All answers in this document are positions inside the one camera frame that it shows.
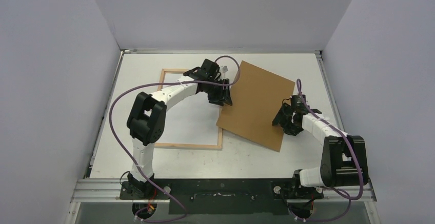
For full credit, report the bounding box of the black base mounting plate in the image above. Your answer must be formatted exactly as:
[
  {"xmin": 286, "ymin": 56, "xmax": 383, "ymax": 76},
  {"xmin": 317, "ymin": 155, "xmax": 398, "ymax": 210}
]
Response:
[{"xmin": 119, "ymin": 178, "xmax": 324, "ymax": 215}]

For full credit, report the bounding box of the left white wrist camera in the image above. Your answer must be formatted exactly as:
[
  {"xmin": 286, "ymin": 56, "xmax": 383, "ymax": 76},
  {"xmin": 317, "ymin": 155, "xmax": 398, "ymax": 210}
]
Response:
[{"xmin": 220, "ymin": 65, "xmax": 228, "ymax": 74}]

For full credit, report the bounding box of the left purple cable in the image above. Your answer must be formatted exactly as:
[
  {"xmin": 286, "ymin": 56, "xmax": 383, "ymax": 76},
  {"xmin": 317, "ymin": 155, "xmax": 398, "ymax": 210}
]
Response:
[{"xmin": 108, "ymin": 55, "xmax": 242, "ymax": 223}]

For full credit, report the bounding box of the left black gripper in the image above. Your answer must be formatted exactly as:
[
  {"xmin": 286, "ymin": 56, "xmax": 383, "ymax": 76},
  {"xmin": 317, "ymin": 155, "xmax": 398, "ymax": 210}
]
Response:
[{"xmin": 205, "ymin": 78, "xmax": 232, "ymax": 107}]

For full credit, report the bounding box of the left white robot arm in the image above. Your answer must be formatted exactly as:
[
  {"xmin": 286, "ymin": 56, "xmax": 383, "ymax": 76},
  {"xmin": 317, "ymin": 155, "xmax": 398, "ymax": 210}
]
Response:
[{"xmin": 125, "ymin": 59, "xmax": 232, "ymax": 199}]

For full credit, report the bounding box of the aluminium rail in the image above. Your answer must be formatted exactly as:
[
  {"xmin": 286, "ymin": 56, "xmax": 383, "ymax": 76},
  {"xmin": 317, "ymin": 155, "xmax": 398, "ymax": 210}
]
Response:
[{"xmin": 71, "ymin": 178, "xmax": 377, "ymax": 202}]

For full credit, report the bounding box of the printed photo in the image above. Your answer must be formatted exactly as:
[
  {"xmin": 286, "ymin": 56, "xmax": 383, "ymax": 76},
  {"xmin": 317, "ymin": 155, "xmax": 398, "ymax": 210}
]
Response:
[{"xmin": 154, "ymin": 74, "xmax": 220, "ymax": 145}]

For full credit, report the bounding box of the brown cardboard backing board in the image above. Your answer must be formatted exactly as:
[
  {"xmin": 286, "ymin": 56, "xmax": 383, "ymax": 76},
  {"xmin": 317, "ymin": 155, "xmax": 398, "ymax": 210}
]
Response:
[{"xmin": 216, "ymin": 61, "xmax": 295, "ymax": 152}]

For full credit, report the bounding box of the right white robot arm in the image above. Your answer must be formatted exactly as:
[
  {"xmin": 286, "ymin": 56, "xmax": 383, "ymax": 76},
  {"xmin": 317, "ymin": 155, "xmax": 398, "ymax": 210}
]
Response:
[{"xmin": 272, "ymin": 94, "xmax": 369, "ymax": 200}]

